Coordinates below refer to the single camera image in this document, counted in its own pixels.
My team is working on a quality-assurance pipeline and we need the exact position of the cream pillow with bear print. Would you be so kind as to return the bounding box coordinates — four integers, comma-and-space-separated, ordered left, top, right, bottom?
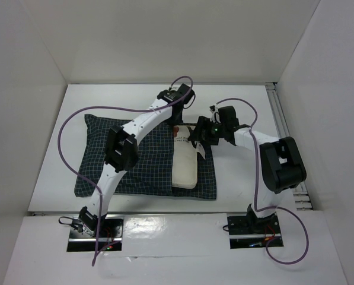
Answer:
172, 125, 206, 189

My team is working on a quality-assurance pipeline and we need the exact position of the dark checked pillowcase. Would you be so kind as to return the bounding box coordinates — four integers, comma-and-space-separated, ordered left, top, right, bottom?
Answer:
74, 114, 217, 200

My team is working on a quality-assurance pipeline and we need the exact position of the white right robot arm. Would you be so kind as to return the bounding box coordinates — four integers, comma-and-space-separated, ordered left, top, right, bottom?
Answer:
189, 106, 307, 233

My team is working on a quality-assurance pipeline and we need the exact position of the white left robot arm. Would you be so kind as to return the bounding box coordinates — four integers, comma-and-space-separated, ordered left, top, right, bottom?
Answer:
79, 84, 194, 237

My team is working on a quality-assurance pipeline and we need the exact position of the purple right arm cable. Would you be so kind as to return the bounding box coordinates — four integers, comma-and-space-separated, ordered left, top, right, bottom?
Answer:
211, 98, 310, 265

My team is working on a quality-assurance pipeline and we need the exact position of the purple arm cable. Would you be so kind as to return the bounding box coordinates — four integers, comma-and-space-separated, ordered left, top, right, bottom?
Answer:
211, 98, 310, 265
58, 75, 194, 267

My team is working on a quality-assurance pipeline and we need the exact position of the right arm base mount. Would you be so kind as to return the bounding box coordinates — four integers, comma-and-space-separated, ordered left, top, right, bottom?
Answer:
222, 215, 283, 249

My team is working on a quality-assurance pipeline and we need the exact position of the aluminium frame rail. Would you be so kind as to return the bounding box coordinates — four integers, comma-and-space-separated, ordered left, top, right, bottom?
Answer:
265, 83, 314, 211

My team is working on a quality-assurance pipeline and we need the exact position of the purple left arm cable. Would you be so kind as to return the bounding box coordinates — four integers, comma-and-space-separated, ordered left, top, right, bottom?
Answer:
58, 75, 194, 267

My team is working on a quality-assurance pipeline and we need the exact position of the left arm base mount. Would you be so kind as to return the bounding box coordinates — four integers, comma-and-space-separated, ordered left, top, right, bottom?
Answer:
57, 212, 126, 253

